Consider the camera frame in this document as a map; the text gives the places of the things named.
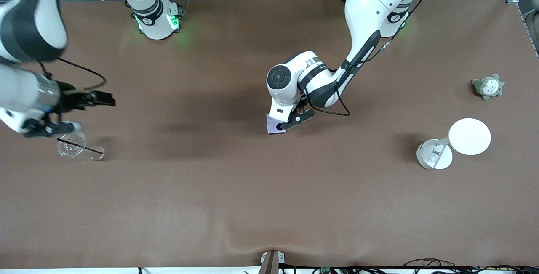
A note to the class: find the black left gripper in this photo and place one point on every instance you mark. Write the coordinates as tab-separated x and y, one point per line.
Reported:
301	104

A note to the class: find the grey Totoro plush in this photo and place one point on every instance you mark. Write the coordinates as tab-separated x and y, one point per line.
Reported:
488	87

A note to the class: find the green circuit board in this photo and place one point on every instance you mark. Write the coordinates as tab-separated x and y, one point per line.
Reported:
325	270

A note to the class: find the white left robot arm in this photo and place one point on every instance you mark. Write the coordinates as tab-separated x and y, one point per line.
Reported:
370	0

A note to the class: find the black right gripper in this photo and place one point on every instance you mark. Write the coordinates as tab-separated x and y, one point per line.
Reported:
68	100

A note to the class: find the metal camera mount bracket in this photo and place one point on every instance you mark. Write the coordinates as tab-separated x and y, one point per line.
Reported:
271	263

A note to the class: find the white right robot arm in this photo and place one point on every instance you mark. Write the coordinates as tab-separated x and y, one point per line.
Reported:
33	17

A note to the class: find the white round desk lamp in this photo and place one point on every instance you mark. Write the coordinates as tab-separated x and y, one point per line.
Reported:
469	137

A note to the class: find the black straw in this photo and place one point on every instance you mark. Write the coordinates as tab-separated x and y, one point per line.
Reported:
80	146

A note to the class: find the clear plastic cup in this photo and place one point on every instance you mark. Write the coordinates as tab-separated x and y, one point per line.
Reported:
71	150

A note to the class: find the lilac flip phone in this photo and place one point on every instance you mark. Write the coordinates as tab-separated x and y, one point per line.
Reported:
273	129

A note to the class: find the brown table cover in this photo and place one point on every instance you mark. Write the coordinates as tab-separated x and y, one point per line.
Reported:
269	202

